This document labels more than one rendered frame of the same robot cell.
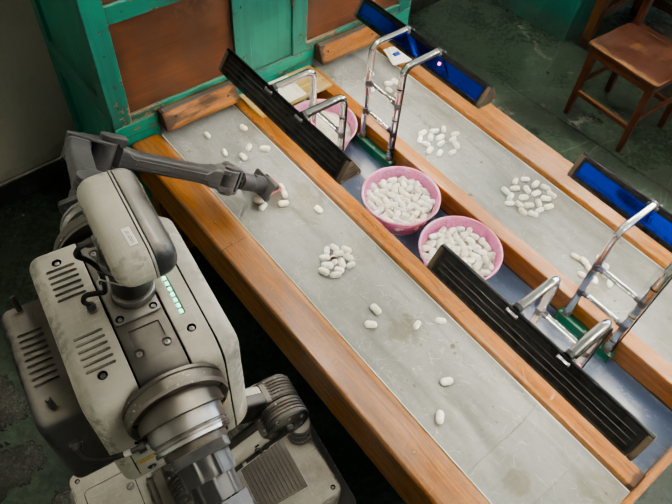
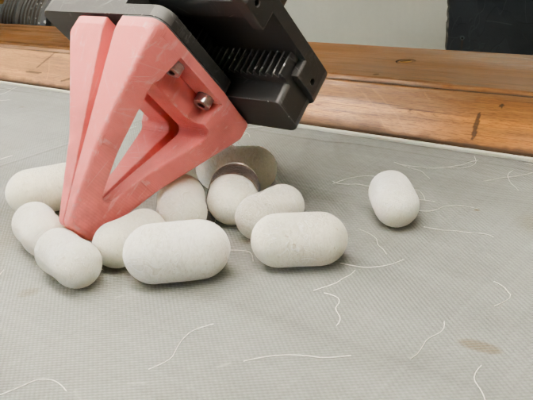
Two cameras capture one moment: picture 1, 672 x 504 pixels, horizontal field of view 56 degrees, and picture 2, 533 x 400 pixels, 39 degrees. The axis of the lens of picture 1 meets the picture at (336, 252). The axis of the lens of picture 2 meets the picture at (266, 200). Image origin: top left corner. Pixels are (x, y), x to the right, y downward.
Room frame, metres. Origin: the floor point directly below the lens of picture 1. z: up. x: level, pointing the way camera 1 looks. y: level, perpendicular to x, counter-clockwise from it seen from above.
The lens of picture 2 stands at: (1.72, 0.25, 0.86)
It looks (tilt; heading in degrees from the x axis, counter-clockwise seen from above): 21 degrees down; 173
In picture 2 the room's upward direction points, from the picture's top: 5 degrees counter-clockwise
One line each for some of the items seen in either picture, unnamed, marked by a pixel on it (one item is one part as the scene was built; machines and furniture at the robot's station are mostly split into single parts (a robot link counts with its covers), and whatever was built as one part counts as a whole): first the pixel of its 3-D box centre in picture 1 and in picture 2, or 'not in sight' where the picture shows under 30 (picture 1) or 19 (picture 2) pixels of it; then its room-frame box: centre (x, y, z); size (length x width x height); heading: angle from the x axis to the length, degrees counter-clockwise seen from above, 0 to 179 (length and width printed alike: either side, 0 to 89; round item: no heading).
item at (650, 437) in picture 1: (534, 339); not in sight; (0.76, -0.47, 1.08); 0.62 x 0.08 x 0.07; 42
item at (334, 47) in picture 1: (347, 41); not in sight; (2.22, 0.03, 0.83); 0.30 x 0.06 x 0.07; 132
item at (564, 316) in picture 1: (627, 282); not in sight; (1.08, -0.82, 0.90); 0.20 x 0.19 x 0.45; 42
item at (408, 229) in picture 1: (399, 203); not in sight; (1.46, -0.20, 0.72); 0.27 x 0.27 x 0.10
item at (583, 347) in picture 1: (535, 359); not in sight; (0.81, -0.53, 0.90); 0.20 x 0.19 x 0.45; 42
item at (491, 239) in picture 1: (457, 256); not in sight; (1.26, -0.39, 0.72); 0.27 x 0.27 x 0.10
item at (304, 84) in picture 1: (286, 90); not in sight; (1.95, 0.24, 0.77); 0.33 x 0.15 x 0.01; 132
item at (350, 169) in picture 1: (285, 109); not in sight; (1.47, 0.19, 1.08); 0.62 x 0.08 x 0.07; 42
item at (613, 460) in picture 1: (395, 259); not in sight; (1.23, -0.19, 0.71); 1.81 x 0.05 x 0.11; 42
